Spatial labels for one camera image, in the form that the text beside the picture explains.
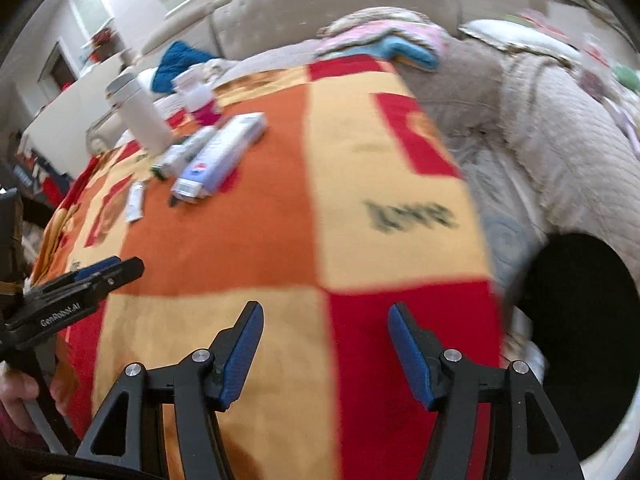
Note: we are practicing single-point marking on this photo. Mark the quilted beige sofa cover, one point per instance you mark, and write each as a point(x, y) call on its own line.
point(475, 85)
point(575, 150)

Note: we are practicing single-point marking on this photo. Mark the white bottle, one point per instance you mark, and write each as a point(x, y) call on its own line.
point(140, 115)

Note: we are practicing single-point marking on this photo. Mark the black round trash bin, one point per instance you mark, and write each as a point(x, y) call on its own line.
point(585, 340)

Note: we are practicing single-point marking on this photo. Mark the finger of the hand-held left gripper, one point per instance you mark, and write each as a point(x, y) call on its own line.
point(92, 269)
point(122, 272)

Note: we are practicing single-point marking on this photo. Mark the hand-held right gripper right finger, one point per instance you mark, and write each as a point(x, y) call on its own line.
point(412, 355)

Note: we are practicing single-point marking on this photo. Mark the person's left hand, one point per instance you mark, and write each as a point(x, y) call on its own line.
point(17, 400)

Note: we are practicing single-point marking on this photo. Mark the white pink jar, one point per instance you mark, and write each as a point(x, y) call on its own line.
point(197, 95)

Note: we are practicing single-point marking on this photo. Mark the orange red checkered blanket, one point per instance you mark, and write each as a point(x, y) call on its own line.
point(300, 220)

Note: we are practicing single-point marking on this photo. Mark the dark blue cloth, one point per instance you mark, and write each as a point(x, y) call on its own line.
point(180, 62)

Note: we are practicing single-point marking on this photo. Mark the white fringed cushion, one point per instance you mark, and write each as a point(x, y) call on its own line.
point(520, 40)

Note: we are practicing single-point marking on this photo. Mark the white grey tube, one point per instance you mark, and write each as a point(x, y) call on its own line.
point(182, 152)

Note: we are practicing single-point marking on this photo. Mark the white blue long box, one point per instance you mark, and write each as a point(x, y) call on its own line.
point(225, 152)

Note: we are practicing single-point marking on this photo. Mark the pink floral folded blanket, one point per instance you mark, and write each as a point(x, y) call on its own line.
point(390, 25)

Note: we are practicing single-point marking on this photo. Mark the light blue towel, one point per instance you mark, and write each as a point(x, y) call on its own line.
point(410, 50)

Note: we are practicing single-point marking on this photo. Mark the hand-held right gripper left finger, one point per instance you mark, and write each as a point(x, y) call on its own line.
point(242, 355)

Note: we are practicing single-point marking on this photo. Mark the beige tufted sofa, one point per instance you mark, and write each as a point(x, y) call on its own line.
point(325, 10)

